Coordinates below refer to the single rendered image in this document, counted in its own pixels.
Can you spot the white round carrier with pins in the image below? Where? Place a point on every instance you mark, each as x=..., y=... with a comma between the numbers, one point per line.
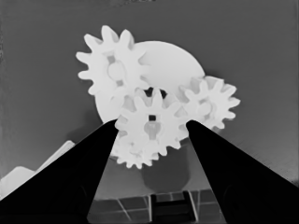
x=168, y=65

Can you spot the small white toothed gear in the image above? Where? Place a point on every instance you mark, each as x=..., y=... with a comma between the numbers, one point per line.
x=137, y=158
x=219, y=97

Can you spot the large white toothed gear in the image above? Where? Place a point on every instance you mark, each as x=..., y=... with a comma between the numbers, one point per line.
x=99, y=63

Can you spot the white thin T-shaped piece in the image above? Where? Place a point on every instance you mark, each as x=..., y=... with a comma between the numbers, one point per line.
x=18, y=179

